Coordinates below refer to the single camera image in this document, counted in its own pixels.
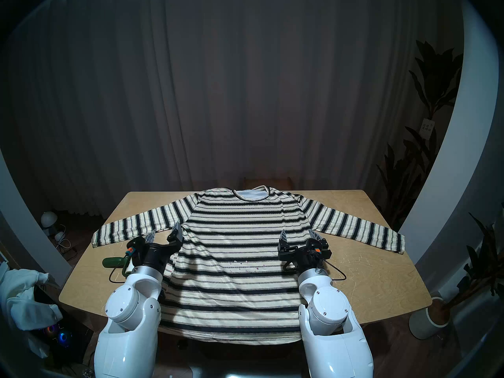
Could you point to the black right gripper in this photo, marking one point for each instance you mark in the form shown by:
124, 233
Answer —
303, 257

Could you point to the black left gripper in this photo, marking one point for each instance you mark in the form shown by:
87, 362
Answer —
155, 255

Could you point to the black cream striped long-sleeve top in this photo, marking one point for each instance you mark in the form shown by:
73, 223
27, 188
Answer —
236, 223

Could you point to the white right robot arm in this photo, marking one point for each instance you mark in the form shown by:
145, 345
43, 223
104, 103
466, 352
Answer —
330, 310

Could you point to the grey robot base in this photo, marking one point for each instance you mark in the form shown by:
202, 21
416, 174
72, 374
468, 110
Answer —
252, 372

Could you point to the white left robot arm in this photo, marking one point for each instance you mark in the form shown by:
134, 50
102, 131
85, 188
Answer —
126, 306

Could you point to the white mushroom lamp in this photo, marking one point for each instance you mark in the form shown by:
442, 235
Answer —
49, 219

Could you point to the white curved pillar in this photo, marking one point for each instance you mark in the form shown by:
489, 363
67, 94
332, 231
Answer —
456, 164
27, 231

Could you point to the black computer with glowing fans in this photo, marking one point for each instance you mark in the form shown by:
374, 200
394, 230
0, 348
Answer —
59, 334

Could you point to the white plant pot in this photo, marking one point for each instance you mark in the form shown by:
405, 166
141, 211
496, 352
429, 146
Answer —
425, 322

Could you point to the grey pleated curtain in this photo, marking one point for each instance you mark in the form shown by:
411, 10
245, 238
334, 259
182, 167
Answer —
197, 86

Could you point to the white crumpled cloth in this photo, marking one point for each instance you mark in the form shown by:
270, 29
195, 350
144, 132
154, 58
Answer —
23, 302

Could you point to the white paper plant tag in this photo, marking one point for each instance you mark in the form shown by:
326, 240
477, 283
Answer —
427, 128

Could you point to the small dark potted plant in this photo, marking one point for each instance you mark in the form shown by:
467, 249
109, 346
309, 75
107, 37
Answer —
484, 259

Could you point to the tall dark leafy plant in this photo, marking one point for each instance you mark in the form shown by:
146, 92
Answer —
433, 86

